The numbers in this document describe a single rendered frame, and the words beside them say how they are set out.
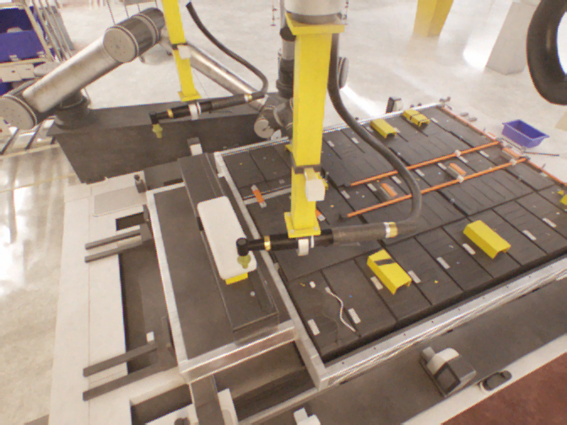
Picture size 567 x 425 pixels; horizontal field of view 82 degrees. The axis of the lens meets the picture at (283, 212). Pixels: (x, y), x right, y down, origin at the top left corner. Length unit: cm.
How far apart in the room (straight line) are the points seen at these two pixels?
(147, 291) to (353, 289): 89
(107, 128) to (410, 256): 200
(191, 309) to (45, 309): 172
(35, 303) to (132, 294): 136
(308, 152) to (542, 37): 39
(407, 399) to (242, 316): 59
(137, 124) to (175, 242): 122
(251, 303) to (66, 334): 76
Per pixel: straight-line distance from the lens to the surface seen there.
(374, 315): 119
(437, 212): 158
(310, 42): 58
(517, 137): 265
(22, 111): 231
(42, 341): 268
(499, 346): 146
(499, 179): 192
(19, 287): 304
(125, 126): 247
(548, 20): 58
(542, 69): 57
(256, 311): 105
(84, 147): 265
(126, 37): 172
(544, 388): 258
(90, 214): 194
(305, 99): 61
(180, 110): 148
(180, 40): 139
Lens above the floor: 202
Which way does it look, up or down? 45 degrees down
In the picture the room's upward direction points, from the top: straight up
